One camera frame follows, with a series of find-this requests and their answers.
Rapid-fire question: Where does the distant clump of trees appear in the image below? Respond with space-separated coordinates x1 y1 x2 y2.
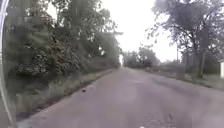
122 45 162 70

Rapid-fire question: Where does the grey asphalt road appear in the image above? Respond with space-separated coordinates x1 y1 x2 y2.
16 66 224 128

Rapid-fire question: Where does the row of leafy trees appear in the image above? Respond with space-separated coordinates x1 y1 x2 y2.
0 0 124 92

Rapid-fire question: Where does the grass verge with leaf litter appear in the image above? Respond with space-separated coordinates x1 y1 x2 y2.
0 68 118 122

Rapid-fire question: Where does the large spreading tree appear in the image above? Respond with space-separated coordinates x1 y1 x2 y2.
146 0 224 80

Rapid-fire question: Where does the grass verge with bushes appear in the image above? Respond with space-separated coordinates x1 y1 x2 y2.
144 67 224 92

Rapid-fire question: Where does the white building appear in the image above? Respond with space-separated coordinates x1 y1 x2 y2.
217 58 224 80

